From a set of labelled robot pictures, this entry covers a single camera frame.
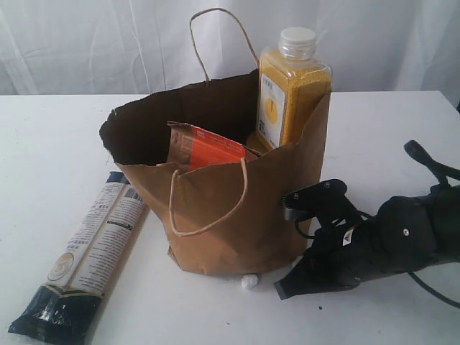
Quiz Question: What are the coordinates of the white curtain backdrop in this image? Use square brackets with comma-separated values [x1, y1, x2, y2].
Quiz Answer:
[1, 1, 459, 103]

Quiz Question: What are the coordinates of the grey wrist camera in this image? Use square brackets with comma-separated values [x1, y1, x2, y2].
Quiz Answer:
[281, 179, 361, 226]

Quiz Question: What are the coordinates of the yellow millet plastic bottle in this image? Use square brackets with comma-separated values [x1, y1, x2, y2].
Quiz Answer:
[256, 27, 333, 150]

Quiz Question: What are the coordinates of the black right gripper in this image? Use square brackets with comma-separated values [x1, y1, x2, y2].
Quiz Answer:
[274, 220, 388, 300]

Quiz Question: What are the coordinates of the large brown paper bag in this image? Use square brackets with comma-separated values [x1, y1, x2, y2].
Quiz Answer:
[99, 54, 331, 275]

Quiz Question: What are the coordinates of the long noodle package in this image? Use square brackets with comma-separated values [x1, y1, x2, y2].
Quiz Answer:
[8, 171, 145, 344]

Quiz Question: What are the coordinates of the clear jar with tan lid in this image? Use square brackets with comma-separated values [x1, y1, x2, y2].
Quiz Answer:
[245, 132, 270, 155]

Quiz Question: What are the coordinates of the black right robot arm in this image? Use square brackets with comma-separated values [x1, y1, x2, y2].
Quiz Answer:
[278, 180, 459, 295]

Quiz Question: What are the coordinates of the brown pouch with orange label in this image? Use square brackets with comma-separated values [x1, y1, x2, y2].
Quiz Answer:
[167, 121, 261, 172]

